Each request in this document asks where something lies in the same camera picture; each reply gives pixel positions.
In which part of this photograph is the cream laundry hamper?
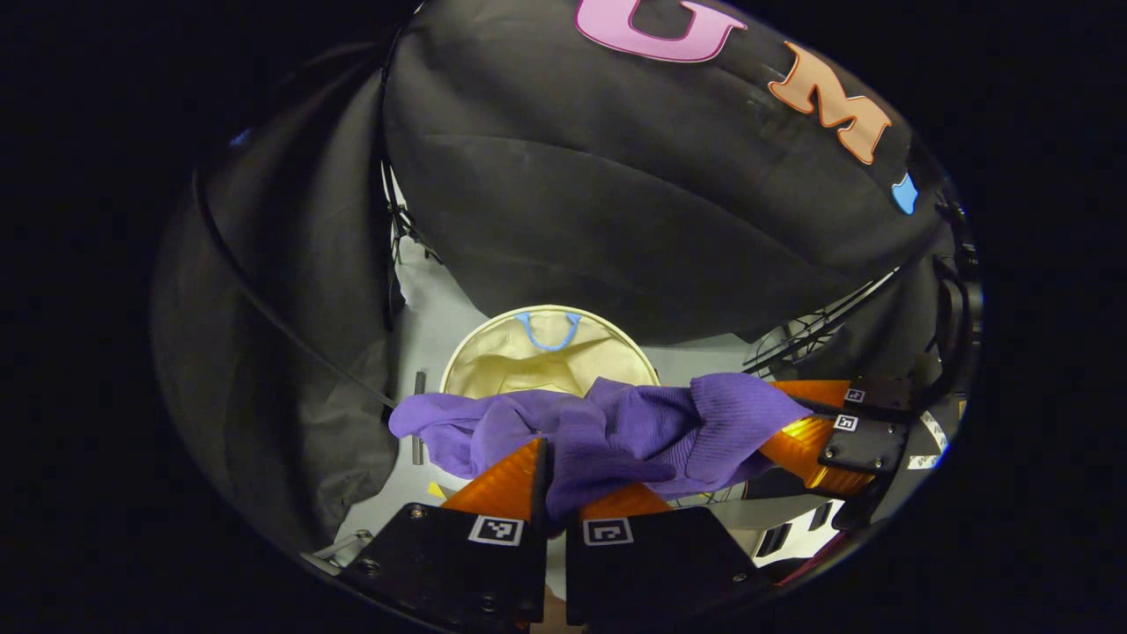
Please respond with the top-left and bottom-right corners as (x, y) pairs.
(438, 305), (662, 402)

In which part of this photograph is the purple ribbed shirt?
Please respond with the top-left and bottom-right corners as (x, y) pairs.
(387, 372), (816, 526)

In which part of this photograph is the black tripod stand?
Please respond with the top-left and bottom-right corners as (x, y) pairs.
(378, 26), (444, 333)
(743, 267), (903, 377)

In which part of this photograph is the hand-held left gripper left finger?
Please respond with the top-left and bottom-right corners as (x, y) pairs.
(339, 438), (552, 630)

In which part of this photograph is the black backdrop cloth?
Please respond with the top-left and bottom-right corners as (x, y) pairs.
(149, 0), (958, 557)

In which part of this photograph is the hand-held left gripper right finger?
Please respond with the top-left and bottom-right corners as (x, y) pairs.
(563, 483), (777, 630)

